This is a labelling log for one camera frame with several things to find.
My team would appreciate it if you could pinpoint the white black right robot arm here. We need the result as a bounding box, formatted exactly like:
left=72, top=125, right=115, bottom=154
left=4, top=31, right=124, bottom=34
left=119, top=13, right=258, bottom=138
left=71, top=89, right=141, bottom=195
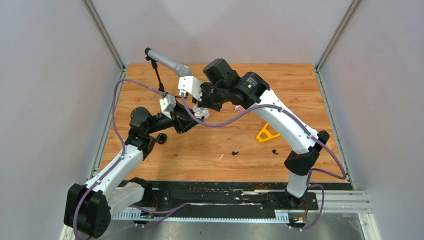
left=200, top=58, right=329, bottom=209

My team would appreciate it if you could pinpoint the yellow triangular plastic piece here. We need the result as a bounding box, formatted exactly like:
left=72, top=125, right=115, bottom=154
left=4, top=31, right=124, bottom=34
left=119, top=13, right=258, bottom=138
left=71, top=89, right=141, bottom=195
left=255, top=123, right=281, bottom=143

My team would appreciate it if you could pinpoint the white gold earbud charging case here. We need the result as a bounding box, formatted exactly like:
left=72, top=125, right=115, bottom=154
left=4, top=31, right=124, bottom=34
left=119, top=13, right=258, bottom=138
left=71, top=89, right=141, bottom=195
left=192, top=106, right=210, bottom=120

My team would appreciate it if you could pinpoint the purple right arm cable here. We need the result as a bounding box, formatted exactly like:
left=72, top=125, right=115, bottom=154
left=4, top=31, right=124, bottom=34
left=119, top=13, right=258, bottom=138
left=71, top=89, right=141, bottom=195
left=180, top=92, right=348, bottom=232

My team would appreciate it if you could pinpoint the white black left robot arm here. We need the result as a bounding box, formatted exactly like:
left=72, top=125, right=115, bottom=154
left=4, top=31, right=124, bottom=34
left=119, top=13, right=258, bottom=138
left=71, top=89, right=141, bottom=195
left=63, top=104, right=197, bottom=239

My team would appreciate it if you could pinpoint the black earbud case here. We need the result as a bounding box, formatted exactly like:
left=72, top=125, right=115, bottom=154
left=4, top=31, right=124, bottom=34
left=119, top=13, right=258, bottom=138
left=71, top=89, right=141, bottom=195
left=156, top=133, right=168, bottom=145

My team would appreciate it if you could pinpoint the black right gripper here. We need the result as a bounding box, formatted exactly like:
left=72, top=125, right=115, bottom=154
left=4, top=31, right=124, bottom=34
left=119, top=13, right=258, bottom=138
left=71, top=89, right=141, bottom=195
left=192, top=81, right=229, bottom=112

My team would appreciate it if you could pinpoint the grey microphone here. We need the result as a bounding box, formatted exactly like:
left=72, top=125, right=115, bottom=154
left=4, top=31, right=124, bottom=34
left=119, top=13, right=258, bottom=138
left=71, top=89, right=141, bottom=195
left=144, top=47, right=192, bottom=77

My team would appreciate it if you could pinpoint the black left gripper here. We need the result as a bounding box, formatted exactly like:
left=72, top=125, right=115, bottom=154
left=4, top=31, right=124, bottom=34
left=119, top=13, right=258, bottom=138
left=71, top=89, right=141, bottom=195
left=146, top=98, right=204, bottom=135

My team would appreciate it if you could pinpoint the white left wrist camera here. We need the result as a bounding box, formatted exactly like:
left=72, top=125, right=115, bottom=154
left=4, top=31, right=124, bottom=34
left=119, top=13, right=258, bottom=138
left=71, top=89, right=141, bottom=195
left=159, top=94, right=177, bottom=119

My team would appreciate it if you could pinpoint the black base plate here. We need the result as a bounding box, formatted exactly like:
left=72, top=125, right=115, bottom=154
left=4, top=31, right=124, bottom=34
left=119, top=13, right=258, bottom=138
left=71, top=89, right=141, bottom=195
left=136, top=181, right=320, bottom=220

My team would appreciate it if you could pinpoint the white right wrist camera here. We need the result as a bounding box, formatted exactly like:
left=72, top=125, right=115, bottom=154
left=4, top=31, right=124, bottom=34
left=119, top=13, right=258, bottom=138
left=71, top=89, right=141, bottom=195
left=178, top=76, right=203, bottom=102

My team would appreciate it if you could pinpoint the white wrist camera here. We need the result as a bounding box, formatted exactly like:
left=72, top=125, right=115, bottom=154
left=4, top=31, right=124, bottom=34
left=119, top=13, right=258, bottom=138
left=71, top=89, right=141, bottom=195
left=178, top=76, right=203, bottom=102
left=159, top=94, right=177, bottom=119

